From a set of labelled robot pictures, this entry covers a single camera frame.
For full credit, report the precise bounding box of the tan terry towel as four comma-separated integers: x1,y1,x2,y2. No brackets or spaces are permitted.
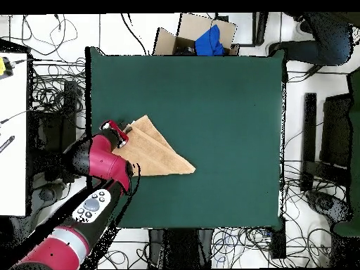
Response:
112,114,197,177

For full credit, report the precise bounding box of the dark green tablecloth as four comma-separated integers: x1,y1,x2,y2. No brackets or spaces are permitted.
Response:
84,46,288,229

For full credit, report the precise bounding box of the white side table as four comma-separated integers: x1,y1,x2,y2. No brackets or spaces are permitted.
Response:
0,52,28,217

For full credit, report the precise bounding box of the blue cloth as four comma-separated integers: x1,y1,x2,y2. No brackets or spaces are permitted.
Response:
194,24,226,56

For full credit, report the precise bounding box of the brown cardboard box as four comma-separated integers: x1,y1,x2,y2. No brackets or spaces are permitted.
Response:
152,12,241,56

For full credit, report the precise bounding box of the yellow and black tool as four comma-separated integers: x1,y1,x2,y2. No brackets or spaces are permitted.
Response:
0,56,14,77

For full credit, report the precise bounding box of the black power adapter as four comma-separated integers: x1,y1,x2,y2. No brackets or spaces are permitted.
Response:
304,65,323,78

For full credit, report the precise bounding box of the person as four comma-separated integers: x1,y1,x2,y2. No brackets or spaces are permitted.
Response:
265,11,360,67

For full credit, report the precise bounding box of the dark green side furniture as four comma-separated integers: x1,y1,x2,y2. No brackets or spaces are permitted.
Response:
333,67,360,238

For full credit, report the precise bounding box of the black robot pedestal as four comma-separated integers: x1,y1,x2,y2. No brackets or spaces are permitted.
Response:
148,229,214,269

